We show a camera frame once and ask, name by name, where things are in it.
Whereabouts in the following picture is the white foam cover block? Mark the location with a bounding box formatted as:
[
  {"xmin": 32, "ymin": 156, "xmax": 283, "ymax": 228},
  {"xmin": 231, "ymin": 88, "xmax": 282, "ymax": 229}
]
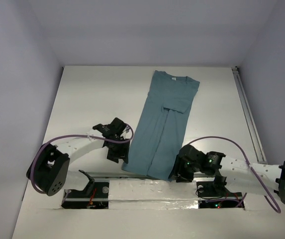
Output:
[{"xmin": 108, "ymin": 179, "xmax": 198, "ymax": 210}]

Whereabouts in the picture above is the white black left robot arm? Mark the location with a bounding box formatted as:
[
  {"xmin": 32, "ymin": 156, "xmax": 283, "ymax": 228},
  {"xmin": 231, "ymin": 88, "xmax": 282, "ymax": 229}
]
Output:
[{"xmin": 26, "ymin": 118, "xmax": 134, "ymax": 197}]

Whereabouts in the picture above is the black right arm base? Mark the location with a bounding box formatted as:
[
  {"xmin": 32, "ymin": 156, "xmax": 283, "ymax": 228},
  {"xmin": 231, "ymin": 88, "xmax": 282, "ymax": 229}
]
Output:
[{"xmin": 195, "ymin": 176, "xmax": 245, "ymax": 209}]

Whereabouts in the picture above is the aluminium front rail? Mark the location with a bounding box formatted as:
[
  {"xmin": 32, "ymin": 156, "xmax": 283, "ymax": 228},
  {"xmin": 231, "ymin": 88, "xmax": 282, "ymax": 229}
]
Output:
[{"xmin": 87, "ymin": 171, "xmax": 217, "ymax": 179}]

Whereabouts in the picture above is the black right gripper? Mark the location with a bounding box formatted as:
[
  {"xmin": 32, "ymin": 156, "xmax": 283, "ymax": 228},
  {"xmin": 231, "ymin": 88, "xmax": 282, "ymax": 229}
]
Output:
[{"xmin": 168, "ymin": 155, "xmax": 200, "ymax": 183}]

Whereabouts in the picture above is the aluminium rail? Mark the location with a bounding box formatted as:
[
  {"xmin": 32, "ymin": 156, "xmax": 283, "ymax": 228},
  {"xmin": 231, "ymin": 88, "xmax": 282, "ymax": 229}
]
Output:
[
  {"xmin": 232, "ymin": 67, "xmax": 267, "ymax": 164},
  {"xmin": 87, "ymin": 171, "xmax": 217, "ymax": 179}
]

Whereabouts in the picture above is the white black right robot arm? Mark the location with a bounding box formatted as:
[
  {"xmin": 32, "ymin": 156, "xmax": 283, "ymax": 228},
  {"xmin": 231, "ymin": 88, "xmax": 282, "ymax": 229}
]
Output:
[{"xmin": 169, "ymin": 144, "xmax": 285, "ymax": 204}]

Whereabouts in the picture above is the teal t-shirt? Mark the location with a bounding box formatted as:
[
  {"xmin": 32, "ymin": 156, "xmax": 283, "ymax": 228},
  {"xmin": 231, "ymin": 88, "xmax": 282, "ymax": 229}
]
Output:
[{"xmin": 122, "ymin": 71, "xmax": 200, "ymax": 181}]

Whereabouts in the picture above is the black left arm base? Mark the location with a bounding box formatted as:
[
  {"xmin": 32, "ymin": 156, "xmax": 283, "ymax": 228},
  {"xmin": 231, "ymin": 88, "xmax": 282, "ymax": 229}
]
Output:
[{"xmin": 61, "ymin": 170, "xmax": 109, "ymax": 209}]

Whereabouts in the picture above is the aluminium right side rail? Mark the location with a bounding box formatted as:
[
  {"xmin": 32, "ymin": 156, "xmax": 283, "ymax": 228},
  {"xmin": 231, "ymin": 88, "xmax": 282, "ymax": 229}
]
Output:
[{"xmin": 232, "ymin": 67, "xmax": 267, "ymax": 164}]

